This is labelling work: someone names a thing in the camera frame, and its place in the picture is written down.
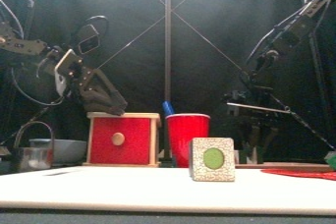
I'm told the wooden board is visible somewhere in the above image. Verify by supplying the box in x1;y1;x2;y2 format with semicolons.
235;161;335;170

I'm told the toy sushi roll green centre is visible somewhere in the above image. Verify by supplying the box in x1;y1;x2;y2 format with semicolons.
189;137;237;183

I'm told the red plate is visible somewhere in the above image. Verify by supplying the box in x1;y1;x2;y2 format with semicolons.
261;167;336;182

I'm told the white cutting board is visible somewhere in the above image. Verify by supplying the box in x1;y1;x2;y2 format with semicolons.
0;165;336;217

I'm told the red wooden drawer box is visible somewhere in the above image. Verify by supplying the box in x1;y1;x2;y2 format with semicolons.
85;111;163;169

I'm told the grey bowl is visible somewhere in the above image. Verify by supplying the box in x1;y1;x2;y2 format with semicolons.
29;138;89;166

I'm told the red plastic cup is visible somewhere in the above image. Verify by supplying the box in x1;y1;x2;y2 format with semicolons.
165;113;211;169

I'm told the green toy item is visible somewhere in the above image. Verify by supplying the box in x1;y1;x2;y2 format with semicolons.
325;153;336;172

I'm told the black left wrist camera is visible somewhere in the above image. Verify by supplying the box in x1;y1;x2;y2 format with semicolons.
75;23;103;56

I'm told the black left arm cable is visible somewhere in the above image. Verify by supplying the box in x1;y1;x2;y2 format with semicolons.
10;65;67;108

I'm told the thin diagonal frame wire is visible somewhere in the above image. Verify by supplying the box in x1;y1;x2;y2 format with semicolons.
97;0;221;71
127;0;250;74

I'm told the small metal pot with handle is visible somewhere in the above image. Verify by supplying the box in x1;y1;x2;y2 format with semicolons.
11;120;57;172

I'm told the grey vertical frame pole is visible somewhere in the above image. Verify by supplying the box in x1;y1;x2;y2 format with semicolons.
163;0;174;161

